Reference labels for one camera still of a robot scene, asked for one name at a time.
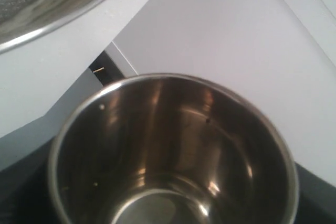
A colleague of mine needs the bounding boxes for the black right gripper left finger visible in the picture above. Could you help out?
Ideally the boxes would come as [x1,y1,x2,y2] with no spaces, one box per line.
[1,140,59,223]

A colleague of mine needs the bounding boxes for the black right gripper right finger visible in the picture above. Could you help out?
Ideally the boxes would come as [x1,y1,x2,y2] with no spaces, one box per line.
[295,164,335,224]

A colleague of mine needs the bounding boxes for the stainless steel cup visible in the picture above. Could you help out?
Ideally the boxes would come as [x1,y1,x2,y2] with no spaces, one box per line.
[48,73,299,223]

